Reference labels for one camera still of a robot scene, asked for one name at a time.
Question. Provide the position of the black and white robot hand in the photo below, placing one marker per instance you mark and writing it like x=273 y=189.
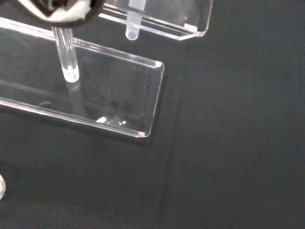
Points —
x=64 y=16

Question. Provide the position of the clear acrylic funnel stand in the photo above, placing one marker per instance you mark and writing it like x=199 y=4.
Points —
x=119 y=95

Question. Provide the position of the glass weighing funnel with powder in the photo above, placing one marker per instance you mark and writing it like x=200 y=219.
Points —
x=2 y=187

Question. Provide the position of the black table cloth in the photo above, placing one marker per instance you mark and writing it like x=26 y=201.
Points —
x=226 y=143

